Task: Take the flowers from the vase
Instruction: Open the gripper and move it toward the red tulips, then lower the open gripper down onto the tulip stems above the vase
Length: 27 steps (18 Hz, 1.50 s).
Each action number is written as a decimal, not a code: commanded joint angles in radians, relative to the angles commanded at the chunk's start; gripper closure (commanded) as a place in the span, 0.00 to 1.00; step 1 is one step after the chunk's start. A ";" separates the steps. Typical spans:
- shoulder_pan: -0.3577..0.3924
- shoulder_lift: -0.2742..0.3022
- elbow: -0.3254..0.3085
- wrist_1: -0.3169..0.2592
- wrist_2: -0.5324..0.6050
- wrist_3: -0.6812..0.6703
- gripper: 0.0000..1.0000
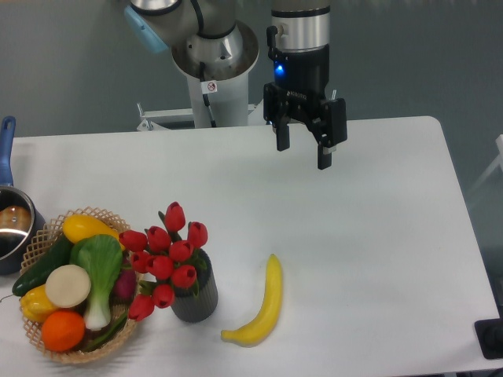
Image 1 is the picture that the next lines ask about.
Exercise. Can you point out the green bok choy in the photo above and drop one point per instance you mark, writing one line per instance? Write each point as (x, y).
(101, 257)

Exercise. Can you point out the orange fruit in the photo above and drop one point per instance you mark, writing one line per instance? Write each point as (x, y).
(63, 330)

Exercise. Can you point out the green bean pod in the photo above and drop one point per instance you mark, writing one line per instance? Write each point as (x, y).
(98, 342)

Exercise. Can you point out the blue handled saucepan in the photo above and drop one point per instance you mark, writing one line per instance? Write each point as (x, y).
(20, 220)

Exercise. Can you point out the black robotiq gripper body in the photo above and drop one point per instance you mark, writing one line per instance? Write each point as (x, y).
(298, 93)

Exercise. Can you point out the yellow banana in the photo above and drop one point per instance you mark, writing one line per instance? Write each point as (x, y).
(261, 326)

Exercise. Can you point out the red tulip bouquet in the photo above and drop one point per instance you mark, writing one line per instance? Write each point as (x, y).
(169, 254)

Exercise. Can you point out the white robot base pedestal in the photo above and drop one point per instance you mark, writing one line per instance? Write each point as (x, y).
(216, 72)

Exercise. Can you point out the dark grey ribbed vase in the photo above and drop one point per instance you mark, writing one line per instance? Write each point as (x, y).
(198, 303)

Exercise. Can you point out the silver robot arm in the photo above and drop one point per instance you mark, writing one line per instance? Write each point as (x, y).
(295, 25)

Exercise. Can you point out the woven wicker basket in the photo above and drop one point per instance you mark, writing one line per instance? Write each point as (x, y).
(38, 246)

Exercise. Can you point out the purple radish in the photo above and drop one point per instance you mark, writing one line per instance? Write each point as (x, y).
(125, 285)

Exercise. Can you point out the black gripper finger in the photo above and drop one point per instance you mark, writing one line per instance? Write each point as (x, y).
(282, 136)
(324, 157)

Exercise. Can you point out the black device at edge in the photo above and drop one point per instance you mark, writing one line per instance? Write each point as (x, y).
(489, 335)

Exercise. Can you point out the green cucumber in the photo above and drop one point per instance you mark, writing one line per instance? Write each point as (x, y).
(57, 256)

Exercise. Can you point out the yellow lemon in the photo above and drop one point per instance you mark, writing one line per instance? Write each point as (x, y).
(36, 306)

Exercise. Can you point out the yellow squash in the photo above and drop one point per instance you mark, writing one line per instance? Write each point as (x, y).
(78, 227)

